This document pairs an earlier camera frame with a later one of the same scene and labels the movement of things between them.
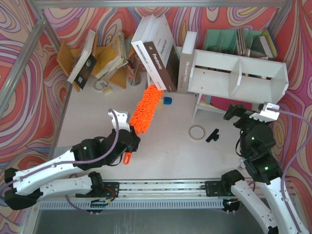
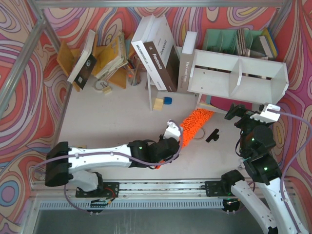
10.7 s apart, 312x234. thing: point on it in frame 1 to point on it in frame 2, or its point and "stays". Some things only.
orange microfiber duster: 145,113 to 190,127
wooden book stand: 67,57 stays
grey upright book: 186,61 stays
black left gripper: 134,138 to 174,145
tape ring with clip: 103,85 stays
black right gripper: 240,116 stays
